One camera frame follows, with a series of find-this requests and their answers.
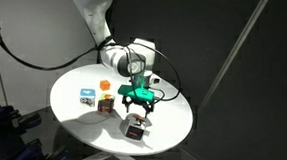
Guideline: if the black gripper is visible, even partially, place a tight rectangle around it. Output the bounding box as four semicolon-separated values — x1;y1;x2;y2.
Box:
120;94;158;120

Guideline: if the blue spring clamp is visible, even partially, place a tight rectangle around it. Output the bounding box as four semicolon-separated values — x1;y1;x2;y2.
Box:
9;136;49;160
0;104;45;142

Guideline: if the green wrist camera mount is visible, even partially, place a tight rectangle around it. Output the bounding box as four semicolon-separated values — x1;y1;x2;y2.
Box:
116;82;158;104

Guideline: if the small orange cube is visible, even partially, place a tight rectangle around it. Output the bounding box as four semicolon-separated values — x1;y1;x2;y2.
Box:
99;79;112;92

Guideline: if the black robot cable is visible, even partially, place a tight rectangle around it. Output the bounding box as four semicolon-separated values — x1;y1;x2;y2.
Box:
0;9;186;103

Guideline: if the blue soft number cube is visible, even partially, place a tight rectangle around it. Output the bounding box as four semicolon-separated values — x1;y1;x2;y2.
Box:
79;87;97;108

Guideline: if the white table base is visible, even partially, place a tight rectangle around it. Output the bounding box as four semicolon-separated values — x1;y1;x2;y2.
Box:
69;148;157;160

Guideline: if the grey diagonal metal strip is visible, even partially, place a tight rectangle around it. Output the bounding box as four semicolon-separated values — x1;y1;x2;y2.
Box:
198;0;272;115

